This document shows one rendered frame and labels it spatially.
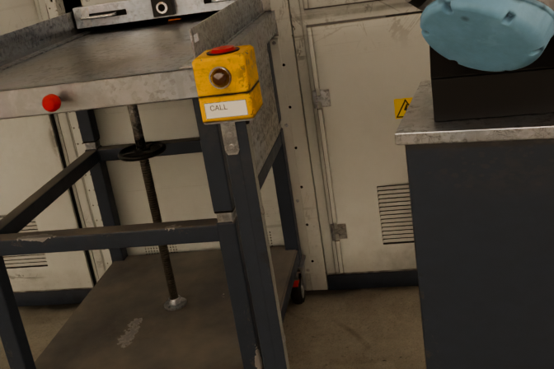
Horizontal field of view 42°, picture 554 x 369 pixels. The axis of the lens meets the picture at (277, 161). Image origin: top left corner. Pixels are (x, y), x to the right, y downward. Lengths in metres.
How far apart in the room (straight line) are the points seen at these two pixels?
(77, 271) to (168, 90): 1.15
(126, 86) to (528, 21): 0.76
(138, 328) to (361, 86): 0.85
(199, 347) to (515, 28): 1.12
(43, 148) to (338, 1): 0.98
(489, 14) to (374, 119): 1.15
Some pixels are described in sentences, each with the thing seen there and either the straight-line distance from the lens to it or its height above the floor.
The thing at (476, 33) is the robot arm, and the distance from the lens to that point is 0.88.
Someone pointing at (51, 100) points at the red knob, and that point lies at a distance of 1.36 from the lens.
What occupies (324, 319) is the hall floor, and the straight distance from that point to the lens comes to 2.06.
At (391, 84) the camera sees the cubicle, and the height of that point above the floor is 0.62.
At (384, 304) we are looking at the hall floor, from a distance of 2.10.
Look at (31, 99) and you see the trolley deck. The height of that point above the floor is 0.82.
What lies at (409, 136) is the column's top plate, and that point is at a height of 0.74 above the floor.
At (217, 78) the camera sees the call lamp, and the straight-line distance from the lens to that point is 1.03.
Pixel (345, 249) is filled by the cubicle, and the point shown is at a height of 0.14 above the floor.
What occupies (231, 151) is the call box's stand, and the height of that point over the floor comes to 0.75.
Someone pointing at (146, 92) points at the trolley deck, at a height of 0.81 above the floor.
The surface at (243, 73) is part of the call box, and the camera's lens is 1.04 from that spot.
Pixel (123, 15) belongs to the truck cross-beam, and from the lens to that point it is 2.09.
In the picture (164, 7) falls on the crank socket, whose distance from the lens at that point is 2.02.
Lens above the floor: 1.07
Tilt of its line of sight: 18 degrees down
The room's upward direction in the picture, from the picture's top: 9 degrees counter-clockwise
